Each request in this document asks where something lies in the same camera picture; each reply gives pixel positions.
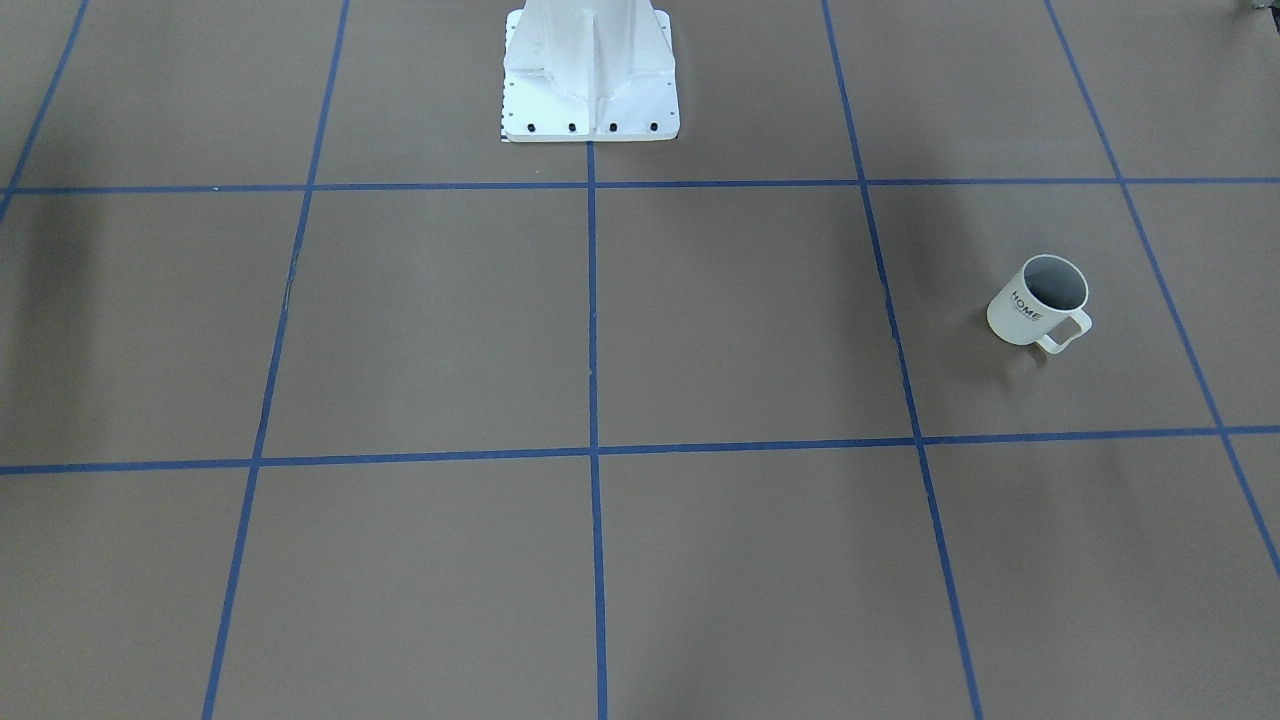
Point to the white mug with HOME print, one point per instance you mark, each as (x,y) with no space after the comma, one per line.
(1042,305)

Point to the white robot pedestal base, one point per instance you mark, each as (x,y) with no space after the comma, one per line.
(589,71)

